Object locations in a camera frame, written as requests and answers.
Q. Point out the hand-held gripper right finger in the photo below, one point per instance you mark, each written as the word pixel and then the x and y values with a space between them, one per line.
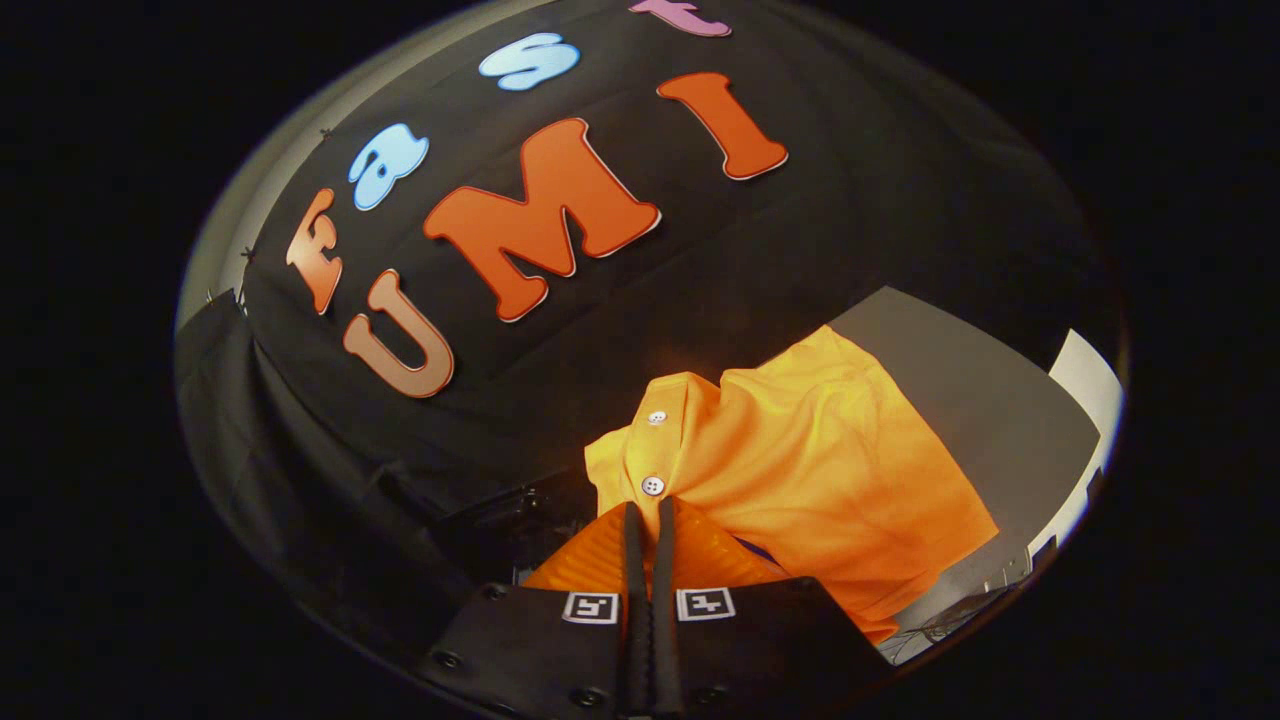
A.
pixel 665 600

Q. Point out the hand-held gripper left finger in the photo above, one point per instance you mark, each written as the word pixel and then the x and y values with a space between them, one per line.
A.
pixel 634 600

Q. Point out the washing machine with glass lid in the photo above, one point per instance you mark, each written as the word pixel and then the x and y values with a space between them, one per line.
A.
pixel 500 530

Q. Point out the orange polo shirt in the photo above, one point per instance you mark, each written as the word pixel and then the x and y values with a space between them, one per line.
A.
pixel 820 450

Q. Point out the black backdrop cloth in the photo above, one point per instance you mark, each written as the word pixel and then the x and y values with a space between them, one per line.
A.
pixel 800 250

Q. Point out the row of black cloth clips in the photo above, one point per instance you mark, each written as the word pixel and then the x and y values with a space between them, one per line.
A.
pixel 247 254

